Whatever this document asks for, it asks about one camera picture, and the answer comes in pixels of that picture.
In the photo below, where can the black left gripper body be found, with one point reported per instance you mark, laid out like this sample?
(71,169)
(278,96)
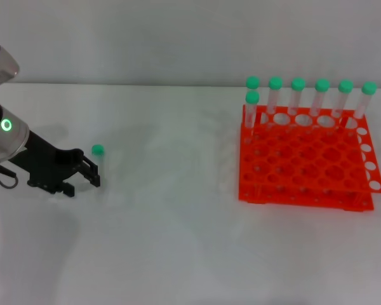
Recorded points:
(47,168)

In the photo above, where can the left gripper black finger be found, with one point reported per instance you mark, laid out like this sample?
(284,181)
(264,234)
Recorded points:
(69,190)
(90,173)

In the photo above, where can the clear test tube green cap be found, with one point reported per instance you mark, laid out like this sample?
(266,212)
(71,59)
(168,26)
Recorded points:
(368,89)
(321,85)
(345,87)
(97,149)
(274,84)
(252,82)
(252,101)
(298,84)

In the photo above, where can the orange plastic test tube rack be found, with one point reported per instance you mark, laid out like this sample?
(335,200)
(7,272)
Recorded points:
(304,159)

